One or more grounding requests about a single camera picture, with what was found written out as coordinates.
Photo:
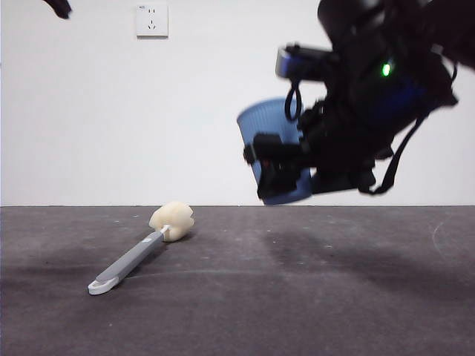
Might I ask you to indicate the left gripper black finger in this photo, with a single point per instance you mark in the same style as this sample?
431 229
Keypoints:
59 7

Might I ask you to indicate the white wall socket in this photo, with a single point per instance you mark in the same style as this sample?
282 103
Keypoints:
152 20

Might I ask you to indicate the blue ribbed plastic cup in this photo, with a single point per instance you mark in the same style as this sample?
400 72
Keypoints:
267 118

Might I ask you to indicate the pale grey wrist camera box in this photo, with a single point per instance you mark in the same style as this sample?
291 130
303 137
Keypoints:
300 63

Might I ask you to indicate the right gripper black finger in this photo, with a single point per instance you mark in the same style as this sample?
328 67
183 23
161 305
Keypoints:
341 180
278 163

